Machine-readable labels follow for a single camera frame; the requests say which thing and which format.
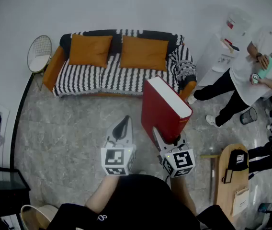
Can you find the black white striped blanket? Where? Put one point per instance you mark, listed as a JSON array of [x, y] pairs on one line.
[[83, 80]]

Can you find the bottle lid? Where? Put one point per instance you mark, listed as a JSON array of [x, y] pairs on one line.
[[255, 78]]

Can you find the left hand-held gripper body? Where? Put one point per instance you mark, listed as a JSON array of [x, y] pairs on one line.
[[113, 158]]

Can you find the person's left forearm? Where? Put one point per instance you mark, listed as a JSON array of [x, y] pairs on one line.
[[102, 195]]

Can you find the black bag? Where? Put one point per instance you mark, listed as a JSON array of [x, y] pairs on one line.
[[234, 164]]

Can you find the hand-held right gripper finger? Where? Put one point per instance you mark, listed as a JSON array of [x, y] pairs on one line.
[[161, 144], [182, 141]]

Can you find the thick red book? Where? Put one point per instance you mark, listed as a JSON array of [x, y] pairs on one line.
[[160, 109]]

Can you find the person's right forearm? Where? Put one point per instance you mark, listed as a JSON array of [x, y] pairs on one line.
[[184, 195]]

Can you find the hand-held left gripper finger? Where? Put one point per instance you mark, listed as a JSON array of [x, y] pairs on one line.
[[129, 133], [110, 134]]

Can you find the black mesh waste bin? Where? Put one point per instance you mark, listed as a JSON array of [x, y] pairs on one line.
[[248, 116]]

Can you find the orange cushion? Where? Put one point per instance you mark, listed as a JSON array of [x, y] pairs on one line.
[[89, 50], [143, 53]]

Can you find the black glass side table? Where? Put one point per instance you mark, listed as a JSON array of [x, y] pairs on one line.
[[6, 183]]

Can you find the white cabinet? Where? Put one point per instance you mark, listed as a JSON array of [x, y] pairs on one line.
[[210, 63]]

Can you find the teal water bottle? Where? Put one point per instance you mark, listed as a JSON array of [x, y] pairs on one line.
[[266, 68]]

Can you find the orange sofa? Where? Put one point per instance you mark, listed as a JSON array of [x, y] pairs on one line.
[[53, 63]]

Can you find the white paper bag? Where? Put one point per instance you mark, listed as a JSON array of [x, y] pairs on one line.
[[240, 201]]

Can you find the white round stool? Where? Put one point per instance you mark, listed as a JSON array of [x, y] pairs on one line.
[[45, 214]]

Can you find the small black frame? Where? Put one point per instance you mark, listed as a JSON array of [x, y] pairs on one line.
[[227, 176]]

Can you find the round wooden side table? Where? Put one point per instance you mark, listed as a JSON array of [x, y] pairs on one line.
[[224, 195]]

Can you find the person's black shirt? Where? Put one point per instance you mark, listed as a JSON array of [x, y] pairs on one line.
[[138, 205]]

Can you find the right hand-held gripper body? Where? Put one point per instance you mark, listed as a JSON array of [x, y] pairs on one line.
[[181, 159]]

